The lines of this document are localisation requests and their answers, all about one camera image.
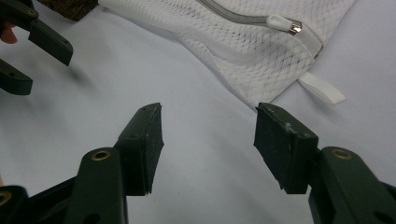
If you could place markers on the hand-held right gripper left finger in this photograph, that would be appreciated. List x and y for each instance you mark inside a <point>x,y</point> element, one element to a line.
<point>141,149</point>

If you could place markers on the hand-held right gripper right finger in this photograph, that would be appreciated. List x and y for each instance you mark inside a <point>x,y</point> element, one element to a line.
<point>285,149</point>

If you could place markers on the brown wicker basket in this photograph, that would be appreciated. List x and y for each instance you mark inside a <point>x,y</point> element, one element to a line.
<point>71,7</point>

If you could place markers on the white mesh laundry bag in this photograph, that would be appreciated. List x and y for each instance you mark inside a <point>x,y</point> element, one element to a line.
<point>249,56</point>

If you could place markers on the pale blue table mat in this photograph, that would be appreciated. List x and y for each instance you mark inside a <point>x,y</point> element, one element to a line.
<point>208,155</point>

